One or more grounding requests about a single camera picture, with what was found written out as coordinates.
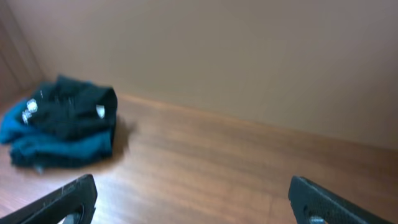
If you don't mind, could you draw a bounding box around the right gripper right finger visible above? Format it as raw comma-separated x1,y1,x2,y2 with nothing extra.
288,175,389,224

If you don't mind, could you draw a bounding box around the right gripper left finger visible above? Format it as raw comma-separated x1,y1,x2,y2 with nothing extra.
1,174,98,224

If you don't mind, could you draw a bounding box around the black polo shirt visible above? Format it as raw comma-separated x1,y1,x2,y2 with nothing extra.
17,75,118,140

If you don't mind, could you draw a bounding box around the dark teal garment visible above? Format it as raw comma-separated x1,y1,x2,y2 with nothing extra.
10,131,113,168

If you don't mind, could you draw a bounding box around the bright blue shirt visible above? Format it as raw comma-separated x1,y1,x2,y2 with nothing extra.
1,98,35,144

